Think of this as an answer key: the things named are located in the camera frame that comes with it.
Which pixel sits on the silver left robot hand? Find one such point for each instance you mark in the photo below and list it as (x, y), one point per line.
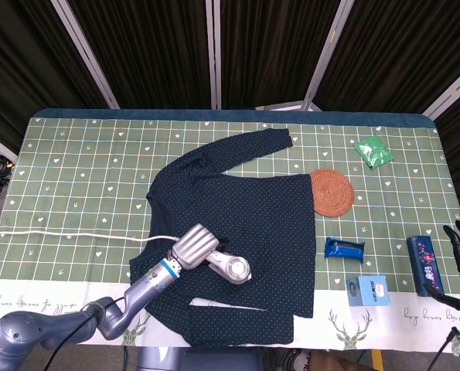
(195, 245)

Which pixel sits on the white garment steamer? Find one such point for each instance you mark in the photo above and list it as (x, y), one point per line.
(238, 269)

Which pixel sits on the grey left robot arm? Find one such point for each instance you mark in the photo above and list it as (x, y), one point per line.
(32, 332)

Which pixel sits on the navy polka dot shirt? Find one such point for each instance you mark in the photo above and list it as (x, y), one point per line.
(253, 216)

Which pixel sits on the dark blue long box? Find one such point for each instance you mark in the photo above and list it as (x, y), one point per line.
(426, 266)

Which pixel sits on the light blue small box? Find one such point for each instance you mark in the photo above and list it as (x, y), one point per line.
(372, 291)

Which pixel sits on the grey robot torso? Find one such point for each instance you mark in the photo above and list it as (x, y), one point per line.
(198, 359)

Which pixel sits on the blue snack packet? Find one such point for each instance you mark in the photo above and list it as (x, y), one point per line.
(343, 249)

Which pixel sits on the blue felt table cover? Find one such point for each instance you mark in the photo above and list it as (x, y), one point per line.
(233, 116)

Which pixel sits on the green checked tablecloth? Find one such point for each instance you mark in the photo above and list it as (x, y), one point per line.
(79, 174)

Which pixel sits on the orange woven round coaster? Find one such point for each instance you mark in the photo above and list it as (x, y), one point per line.
(332, 193)

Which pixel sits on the green foil packet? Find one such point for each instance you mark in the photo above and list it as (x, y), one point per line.
(373, 152)

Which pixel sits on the white screen foot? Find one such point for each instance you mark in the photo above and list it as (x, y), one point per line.
(287, 105)

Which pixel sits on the dark brown curtain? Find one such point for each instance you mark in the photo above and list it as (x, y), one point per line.
(156, 50)

